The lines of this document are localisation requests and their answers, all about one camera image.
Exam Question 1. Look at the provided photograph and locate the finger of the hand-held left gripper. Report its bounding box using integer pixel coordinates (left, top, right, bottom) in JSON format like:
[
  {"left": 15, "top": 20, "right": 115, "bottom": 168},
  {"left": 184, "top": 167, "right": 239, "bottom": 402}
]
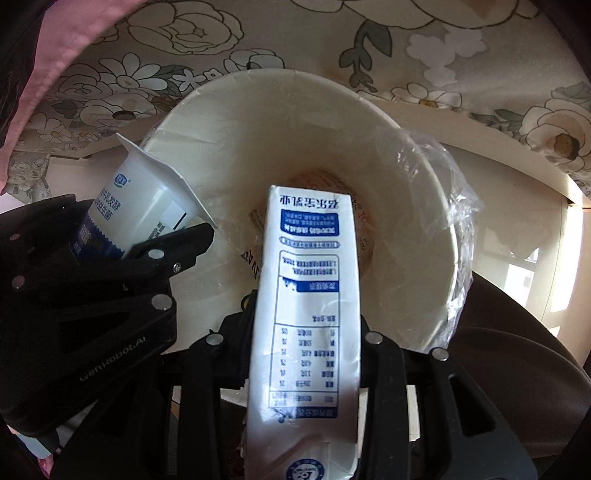
[
  {"left": 28, "top": 223, "right": 216, "bottom": 365},
  {"left": 0, "top": 194, "right": 90, "bottom": 301}
]

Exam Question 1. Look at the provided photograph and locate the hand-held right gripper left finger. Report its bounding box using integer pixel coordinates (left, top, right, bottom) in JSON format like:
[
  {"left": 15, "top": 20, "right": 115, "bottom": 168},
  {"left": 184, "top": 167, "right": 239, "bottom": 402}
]
[{"left": 51, "top": 290, "right": 259, "bottom": 480}]

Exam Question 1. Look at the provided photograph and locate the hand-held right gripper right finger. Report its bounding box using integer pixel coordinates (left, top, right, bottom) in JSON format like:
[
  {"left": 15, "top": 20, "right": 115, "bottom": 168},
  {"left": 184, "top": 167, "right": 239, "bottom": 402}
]
[{"left": 358, "top": 316, "right": 539, "bottom": 480}]

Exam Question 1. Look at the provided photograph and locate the white blue yogurt cup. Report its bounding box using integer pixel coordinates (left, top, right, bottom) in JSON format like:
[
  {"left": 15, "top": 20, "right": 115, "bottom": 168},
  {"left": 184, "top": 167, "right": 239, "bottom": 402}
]
[{"left": 69, "top": 134, "right": 218, "bottom": 265}]

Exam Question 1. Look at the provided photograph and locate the white blue milk carton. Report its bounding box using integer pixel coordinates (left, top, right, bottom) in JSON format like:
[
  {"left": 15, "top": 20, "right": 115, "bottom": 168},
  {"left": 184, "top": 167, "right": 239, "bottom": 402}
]
[{"left": 242, "top": 185, "right": 363, "bottom": 480}]

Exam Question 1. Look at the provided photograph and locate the white paper bowl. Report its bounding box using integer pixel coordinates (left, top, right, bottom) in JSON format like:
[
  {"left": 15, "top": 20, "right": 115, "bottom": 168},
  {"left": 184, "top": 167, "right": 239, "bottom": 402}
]
[{"left": 139, "top": 69, "right": 465, "bottom": 416}]

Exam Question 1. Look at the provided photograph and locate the pink cloth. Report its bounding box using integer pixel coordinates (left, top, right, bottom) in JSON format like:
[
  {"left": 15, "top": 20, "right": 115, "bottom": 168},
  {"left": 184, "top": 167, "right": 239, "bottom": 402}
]
[{"left": 0, "top": 0, "right": 149, "bottom": 195}]

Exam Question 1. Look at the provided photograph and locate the clear plastic wrap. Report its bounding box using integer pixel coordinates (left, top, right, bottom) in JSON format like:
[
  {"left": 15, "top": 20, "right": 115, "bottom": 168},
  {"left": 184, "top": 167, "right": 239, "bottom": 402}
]
[{"left": 376, "top": 130, "right": 477, "bottom": 352}]

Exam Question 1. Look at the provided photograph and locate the cream floral bed sheet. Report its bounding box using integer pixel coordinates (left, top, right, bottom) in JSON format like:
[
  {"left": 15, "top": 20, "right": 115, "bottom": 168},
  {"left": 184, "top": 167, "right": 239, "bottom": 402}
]
[{"left": 9, "top": 0, "right": 591, "bottom": 204}]

